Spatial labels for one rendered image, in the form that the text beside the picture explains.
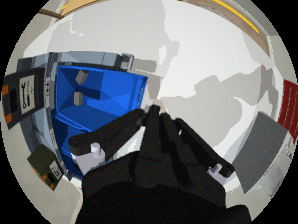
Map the blue bin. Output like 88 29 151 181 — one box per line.
56 66 148 131
58 147 84 178
51 108 90 154

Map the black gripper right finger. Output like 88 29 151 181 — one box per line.
158 99 235 193

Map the olive green case with orange latches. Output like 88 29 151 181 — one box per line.
27 144 64 191

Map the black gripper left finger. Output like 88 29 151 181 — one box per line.
68 98 163 192

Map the grey shelf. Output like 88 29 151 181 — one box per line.
16 51 135 182

